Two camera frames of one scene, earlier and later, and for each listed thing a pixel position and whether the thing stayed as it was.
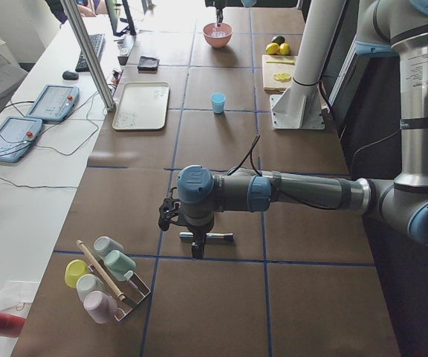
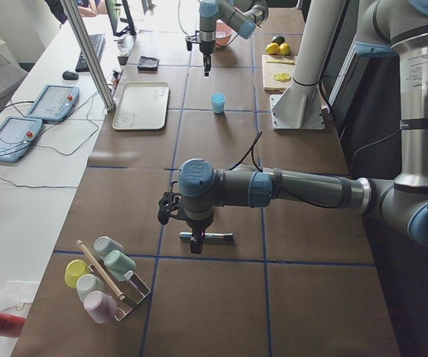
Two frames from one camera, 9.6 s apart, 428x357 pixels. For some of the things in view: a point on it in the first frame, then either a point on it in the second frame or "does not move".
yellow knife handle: x=281 y=62 does not move
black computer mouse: x=69 y=75 does not move
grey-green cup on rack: x=103 y=245 does not move
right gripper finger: x=221 y=18 -> x=207 y=65
